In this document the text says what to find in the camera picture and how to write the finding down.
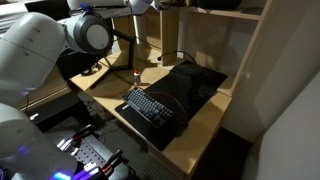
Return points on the black computer mouse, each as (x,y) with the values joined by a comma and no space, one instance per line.
(179,127)

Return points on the perforated metal robot base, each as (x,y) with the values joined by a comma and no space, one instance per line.
(96,161)

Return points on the wooden shelf unit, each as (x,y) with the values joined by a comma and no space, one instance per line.
(222,40)

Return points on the white glue bottle red cap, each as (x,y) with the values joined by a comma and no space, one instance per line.
(137,77)

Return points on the black monitor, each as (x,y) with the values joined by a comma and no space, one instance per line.
(71,65)

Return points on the black desk mat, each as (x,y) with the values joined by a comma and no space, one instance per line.
(185,90)

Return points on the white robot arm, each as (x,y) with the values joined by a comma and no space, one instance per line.
(28,51)

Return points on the dark mechanical keyboard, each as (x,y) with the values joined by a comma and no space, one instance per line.
(149,108)

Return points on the black gooseneck microphone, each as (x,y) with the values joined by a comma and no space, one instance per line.
(174,57)

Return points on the black pouch on shelf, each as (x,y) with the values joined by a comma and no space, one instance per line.
(219,4)

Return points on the black monitor stand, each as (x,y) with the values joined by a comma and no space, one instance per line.
(116,66)

